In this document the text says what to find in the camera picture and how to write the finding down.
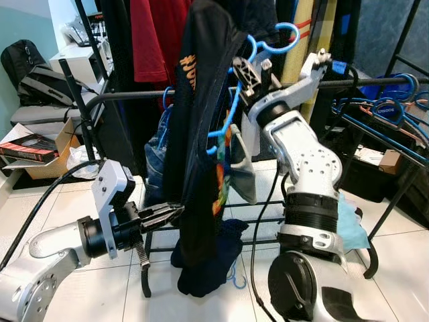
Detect pink plastic hanger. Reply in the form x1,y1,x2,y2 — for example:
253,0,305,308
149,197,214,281
349,101,429,150

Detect black printed t-shirt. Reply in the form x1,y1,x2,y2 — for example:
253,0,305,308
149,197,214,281
160,0,247,270

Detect black backpack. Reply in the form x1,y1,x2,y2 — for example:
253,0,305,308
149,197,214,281
0,38,82,109

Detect navy garment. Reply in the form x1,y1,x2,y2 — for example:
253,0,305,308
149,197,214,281
169,217,250,299

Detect black metal clothes rack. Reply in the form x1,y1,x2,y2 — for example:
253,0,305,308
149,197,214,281
56,0,429,301

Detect blue denim shorts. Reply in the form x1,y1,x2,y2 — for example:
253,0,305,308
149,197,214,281
143,103,176,203

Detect long black hanging garment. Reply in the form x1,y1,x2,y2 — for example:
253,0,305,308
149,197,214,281
101,0,170,176

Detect red black flat box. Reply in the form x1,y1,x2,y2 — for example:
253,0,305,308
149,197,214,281
0,132,60,164

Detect teal cloth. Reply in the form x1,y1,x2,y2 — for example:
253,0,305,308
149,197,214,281
334,193,372,254

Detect grey padded chair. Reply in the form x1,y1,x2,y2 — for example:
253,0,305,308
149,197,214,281
9,100,103,129

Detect black fabric storage bin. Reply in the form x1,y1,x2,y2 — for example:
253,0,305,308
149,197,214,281
331,133,429,223

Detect red hanging garment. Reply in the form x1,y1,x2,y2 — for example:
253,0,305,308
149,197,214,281
129,0,196,86

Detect white plastic bag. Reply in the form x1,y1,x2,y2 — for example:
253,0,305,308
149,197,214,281
66,144,103,180

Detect yellow plaid garment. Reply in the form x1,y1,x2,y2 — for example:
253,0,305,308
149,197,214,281
280,0,337,129

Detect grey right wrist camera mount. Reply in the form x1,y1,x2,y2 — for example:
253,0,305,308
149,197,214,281
280,49,334,103

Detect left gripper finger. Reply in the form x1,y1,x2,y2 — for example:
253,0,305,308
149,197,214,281
139,213,182,233
138,203,186,221

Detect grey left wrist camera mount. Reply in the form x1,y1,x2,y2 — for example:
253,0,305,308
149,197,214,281
90,159,139,260

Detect white cabinet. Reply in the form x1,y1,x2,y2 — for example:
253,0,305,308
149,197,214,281
50,40,109,86

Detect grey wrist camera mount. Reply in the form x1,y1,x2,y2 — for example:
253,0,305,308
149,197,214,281
90,159,139,260
280,49,334,103

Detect dark hanging garment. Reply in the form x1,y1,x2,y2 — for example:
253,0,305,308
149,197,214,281
327,0,364,69

